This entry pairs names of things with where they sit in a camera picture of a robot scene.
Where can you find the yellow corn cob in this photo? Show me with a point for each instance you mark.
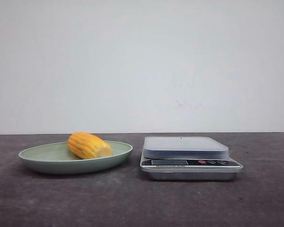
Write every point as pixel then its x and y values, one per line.
pixel 88 146

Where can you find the silver digital kitchen scale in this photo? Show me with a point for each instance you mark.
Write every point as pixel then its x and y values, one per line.
pixel 187 158

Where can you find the pale green plate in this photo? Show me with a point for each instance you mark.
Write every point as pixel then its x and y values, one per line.
pixel 56 159

